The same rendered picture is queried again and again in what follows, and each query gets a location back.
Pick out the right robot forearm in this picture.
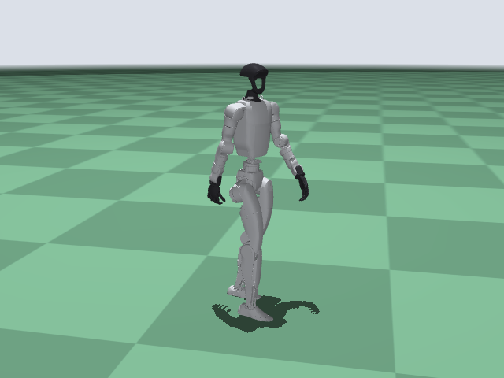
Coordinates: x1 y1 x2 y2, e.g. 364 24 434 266
209 141 228 183

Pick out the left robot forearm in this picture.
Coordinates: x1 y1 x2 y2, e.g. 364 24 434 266
280 142 303 176

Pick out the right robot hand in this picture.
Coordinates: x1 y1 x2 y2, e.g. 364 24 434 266
207 176 225 205

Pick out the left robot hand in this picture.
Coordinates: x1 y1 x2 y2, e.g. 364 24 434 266
295 165 309 201

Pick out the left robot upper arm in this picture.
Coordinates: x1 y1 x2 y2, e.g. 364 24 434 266
270 102 289 148

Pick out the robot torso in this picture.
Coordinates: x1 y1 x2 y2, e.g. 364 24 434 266
233 95 272 191

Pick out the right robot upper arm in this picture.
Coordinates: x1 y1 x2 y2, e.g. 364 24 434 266
221 103 246 154

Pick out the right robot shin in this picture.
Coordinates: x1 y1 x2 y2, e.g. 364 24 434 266
241 244 262 309

